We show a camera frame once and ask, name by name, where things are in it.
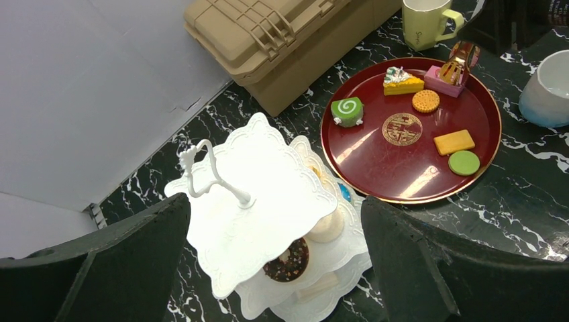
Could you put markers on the metal tongs with white handle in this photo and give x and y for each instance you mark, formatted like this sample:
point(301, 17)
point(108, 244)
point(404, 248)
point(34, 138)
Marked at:
point(463, 57)

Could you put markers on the green swirl roll cake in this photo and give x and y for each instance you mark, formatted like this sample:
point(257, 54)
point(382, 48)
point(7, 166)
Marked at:
point(347, 112)

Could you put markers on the pale green ceramic mug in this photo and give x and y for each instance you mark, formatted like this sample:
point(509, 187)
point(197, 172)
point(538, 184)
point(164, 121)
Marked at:
point(427, 22)

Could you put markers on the yellow cake slice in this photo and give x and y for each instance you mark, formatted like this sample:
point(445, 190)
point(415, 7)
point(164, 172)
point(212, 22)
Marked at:
point(397, 81)

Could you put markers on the orange round cookie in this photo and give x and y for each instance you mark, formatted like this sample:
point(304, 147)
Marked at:
point(425, 101)

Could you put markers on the blue sprinkled donut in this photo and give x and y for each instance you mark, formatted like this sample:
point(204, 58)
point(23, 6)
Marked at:
point(345, 192)

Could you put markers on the tan plastic toolbox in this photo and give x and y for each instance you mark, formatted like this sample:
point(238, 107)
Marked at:
point(277, 49)

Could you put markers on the orange square cake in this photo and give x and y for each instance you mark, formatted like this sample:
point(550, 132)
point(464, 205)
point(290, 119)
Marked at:
point(454, 142)

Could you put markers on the green round macaron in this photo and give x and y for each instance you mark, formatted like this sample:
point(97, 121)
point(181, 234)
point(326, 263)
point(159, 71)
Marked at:
point(464, 163)

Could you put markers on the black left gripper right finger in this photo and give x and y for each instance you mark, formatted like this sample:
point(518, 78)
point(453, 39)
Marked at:
point(428, 274)

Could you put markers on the white mug blue base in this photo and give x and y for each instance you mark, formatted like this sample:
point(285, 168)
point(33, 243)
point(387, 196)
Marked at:
point(544, 99)

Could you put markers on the pink cake with cherry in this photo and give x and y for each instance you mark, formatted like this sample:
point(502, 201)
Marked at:
point(435, 83)

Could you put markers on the white round cream puff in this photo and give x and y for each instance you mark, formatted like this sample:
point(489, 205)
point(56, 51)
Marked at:
point(327, 228)

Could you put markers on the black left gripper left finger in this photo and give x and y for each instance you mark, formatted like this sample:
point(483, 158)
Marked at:
point(123, 272)

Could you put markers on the red round tray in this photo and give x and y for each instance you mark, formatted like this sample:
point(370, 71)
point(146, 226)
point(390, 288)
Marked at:
point(392, 155)

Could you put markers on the chocolate glazed donut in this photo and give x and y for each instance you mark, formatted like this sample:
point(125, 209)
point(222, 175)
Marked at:
point(291, 264)

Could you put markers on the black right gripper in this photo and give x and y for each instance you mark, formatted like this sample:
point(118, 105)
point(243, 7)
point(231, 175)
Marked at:
point(499, 25)

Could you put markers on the white three-tier dessert stand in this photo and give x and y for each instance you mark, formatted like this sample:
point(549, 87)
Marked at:
point(251, 197)

